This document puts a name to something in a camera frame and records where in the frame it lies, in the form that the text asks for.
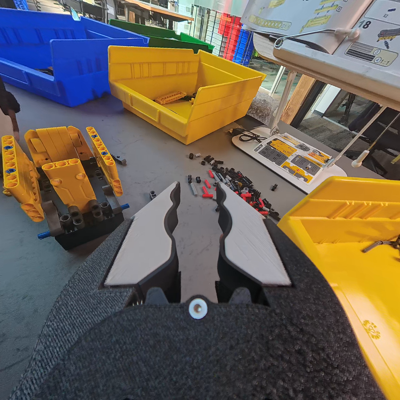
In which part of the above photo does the person's left hand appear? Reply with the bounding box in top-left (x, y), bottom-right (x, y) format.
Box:
top-left (8, 108), bottom-right (21, 142)

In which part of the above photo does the wooden post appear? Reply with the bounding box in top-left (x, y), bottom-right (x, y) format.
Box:
top-left (280, 74), bottom-right (316, 125)

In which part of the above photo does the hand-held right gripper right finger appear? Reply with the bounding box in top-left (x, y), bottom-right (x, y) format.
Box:
top-left (216, 182), bottom-right (293, 303)

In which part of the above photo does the pile of mixed lego parts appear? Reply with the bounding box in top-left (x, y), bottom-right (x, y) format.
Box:
top-left (362, 234), bottom-right (400, 261)

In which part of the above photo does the lego sticker sheet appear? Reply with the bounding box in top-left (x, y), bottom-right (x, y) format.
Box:
top-left (254, 133), bottom-right (332, 184)

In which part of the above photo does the yellow black lego model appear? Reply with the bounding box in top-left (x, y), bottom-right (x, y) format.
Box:
top-left (1, 126), bottom-right (130, 250)

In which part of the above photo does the blue plastic bin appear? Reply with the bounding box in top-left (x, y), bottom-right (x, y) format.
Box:
top-left (0, 8), bottom-right (150, 108)

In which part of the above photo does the stack of red crates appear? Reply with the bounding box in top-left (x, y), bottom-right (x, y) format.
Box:
top-left (218, 12), bottom-right (243, 61)

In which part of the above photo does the clear bubble wrap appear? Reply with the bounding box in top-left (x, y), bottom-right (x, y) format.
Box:
top-left (247, 91), bottom-right (279, 125)

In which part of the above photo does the green plastic bin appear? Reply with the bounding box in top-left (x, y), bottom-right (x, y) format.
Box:
top-left (109, 19), bottom-right (215, 54)

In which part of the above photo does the black office chair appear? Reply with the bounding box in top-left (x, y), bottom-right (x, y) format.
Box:
top-left (341, 94), bottom-right (400, 175)

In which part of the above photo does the yellow plastic bin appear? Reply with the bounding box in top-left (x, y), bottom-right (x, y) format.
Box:
top-left (277, 176), bottom-right (400, 400)
top-left (108, 45), bottom-right (267, 145)

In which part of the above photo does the pile of small lego pins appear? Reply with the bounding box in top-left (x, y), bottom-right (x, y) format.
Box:
top-left (187, 152), bottom-right (280, 221)

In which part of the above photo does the orange lego frame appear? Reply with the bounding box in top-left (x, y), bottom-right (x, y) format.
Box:
top-left (154, 91), bottom-right (187, 105)

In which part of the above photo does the lego instruction booklet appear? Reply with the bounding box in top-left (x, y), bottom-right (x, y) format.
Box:
top-left (241, 0), bottom-right (400, 68)

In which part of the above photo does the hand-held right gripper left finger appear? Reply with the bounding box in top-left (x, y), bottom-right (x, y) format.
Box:
top-left (104, 181), bottom-right (182, 303)

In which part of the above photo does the stack of blue crates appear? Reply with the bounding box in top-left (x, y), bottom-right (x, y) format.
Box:
top-left (233, 28), bottom-right (254, 66)

